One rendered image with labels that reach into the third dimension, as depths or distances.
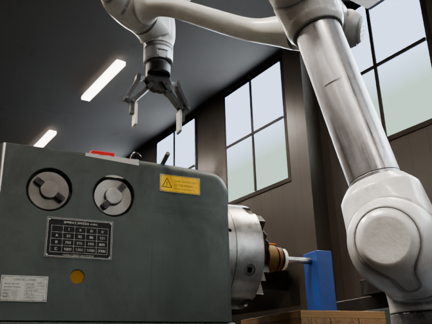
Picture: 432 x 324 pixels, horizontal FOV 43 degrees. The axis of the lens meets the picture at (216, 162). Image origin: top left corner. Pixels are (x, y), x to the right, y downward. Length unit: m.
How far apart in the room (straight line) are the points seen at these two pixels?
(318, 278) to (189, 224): 0.59
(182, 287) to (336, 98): 0.58
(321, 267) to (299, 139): 4.39
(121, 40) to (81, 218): 5.70
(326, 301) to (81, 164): 0.90
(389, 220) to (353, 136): 0.21
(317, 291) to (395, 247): 0.91
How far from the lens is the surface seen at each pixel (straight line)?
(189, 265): 1.35
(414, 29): 5.75
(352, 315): 1.69
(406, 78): 5.60
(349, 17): 1.38
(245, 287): 1.58
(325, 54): 1.16
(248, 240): 1.56
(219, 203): 1.43
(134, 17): 1.58
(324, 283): 1.82
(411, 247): 0.92
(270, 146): 6.82
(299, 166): 6.05
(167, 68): 1.65
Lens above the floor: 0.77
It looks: 20 degrees up
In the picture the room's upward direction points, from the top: 1 degrees counter-clockwise
